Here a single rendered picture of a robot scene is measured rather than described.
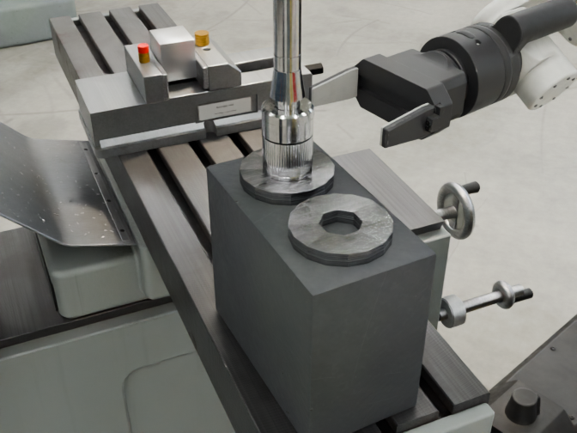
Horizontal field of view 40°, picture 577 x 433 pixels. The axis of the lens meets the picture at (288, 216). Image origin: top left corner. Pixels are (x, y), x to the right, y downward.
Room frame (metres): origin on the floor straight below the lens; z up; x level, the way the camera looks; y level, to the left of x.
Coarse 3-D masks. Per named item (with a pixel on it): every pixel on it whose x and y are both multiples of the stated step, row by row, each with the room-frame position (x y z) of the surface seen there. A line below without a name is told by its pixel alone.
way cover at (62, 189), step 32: (0, 128) 1.10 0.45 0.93; (0, 160) 0.98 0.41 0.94; (32, 160) 1.06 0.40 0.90; (64, 160) 1.09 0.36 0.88; (96, 160) 1.11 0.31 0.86; (0, 192) 0.88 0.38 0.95; (32, 192) 0.94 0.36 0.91; (64, 192) 0.99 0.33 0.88; (96, 192) 1.01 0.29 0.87; (32, 224) 0.85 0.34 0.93; (64, 224) 0.90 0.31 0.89; (96, 224) 0.92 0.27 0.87
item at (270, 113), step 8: (264, 104) 0.64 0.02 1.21; (272, 104) 0.64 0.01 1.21; (304, 104) 0.64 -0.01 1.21; (312, 104) 0.64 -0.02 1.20; (264, 112) 0.63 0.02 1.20; (272, 112) 0.62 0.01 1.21; (280, 112) 0.62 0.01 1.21; (288, 112) 0.62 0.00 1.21; (296, 112) 0.62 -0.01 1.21; (304, 112) 0.62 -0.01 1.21; (312, 112) 0.63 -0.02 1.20; (264, 120) 0.63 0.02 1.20; (272, 120) 0.62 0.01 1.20; (280, 120) 0.62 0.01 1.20; (288, 120) 0.62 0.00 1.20; (296, 120) 0.62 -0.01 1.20; (304, 120) 0.62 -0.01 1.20
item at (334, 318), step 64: (256, 192) 0.60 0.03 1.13; (320, 192) 0.61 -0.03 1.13; (256, 256) 0.56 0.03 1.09; (320, 256) 0.51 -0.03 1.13; (384, 256) 0.52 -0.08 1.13; (256, 320) 0.57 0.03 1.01; (320, 320) 0.47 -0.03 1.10; (384, 320) 0.50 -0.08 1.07; (320, 384) 0.47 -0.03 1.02; (384, 384) 0.50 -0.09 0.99
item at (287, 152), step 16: (272, 128) 0.62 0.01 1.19; (288, 128) 0.61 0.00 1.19; (304, 128) 0.62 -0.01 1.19; (272, 144) 0.62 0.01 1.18; (288, 144) 0.62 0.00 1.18; (304, 144) 0.62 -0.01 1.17; (272, 160) 0.62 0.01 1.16; (288, 160) 0.62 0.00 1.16; (304, 160) 0.62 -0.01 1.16; (272, 176) 0.62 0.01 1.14; (288, 176) 0.62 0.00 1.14; (304, 176) 0.62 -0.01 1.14
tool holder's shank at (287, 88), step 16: (288, 0) 0.63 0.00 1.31; (288, 16) 0.63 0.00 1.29; (288, 32) 0.63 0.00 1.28; (288, 48) 0.63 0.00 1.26; (288, 64) 0.63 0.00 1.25; (272, 80) 0.63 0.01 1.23; (288, 80) 0.63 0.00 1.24; (272, 96) 0.63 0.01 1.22; (288, 96) 0.62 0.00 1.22; (304, 96) 0.63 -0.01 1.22
